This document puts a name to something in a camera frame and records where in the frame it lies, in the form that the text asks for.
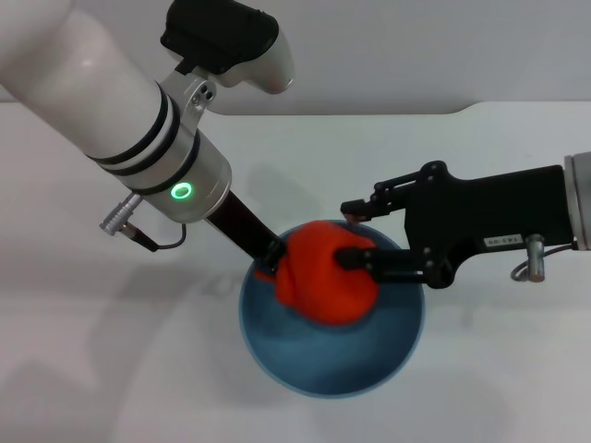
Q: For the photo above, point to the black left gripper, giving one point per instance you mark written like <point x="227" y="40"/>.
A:
<point x="244" y="226"/>

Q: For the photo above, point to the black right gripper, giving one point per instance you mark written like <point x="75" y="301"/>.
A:
<point x="485" y="207"/>

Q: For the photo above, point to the orange toy fruit with stem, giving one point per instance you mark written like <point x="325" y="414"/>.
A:
<point x="318" y="277"/>

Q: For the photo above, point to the blue bowl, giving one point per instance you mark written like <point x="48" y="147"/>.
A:
<point x="332" y="355"/>

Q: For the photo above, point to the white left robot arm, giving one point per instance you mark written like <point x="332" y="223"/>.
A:
<point x="92" y="92"/>

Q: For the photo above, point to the silver cylinder plug on gripper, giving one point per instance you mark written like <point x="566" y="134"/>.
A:
<point x="535" y="258"/>

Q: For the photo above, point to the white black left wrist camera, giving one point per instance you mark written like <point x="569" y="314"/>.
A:
<point x="221" y="37"/>

